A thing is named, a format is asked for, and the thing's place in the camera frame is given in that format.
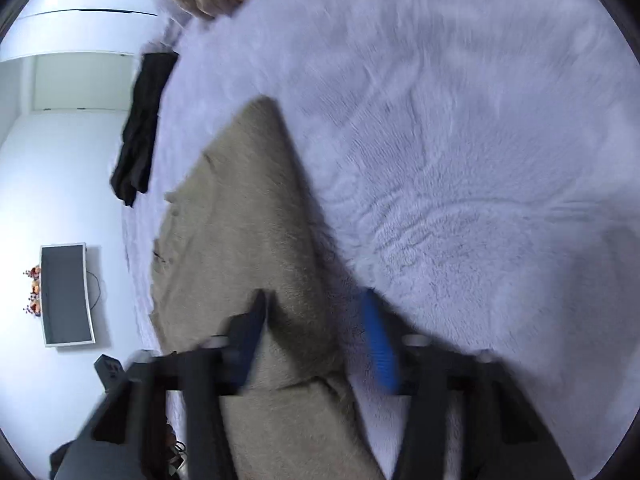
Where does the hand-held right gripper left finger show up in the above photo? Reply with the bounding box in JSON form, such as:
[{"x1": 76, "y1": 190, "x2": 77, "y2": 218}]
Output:
[{"x1": 50, "y1": 289, "x2": 271, "y2": 480}]

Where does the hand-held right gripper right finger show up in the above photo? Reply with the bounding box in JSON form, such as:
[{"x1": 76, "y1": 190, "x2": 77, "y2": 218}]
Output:
[{"x1": 359, "y1": 287, "x2": 598, "y2": 480}]

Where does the beige knitted sweater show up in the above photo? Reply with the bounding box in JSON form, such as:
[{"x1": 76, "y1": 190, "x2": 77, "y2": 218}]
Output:
[{"x1": 149, "y1": 95, "x2": 387, "y2": 480}]

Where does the lavender fleece blanket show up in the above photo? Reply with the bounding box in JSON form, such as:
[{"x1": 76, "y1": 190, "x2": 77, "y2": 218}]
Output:
[{"x1": 119, "y1": 0, "x2": 640, "y2": 480}]

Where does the black garment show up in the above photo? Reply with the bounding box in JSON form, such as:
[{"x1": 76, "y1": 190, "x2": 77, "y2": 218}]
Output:
[{"x1": 110, "y1": 51, "x2": 180, "y2": 208}]

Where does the white wardrobe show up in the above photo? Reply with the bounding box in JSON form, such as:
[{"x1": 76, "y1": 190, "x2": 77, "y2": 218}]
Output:
[{"x1": 0, "y1": 0, "x2": 162, "y2": 62}]

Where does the black monitor cable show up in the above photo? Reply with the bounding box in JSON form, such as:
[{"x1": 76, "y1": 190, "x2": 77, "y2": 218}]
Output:
[{"x1": 86, "y1": 270, "x2": 102, "y2": 312}]

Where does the wall-mounted monitor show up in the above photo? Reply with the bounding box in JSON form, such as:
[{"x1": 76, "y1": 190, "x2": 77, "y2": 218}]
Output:
[{"x1": 40, "y1": 243, "x2": 96, "y2": 348}]

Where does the colourful wall decoration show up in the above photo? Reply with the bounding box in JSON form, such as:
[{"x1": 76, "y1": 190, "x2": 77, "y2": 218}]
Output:
[{"x1": 22, "y1": 265, "x2": 44, "y2": 318}]

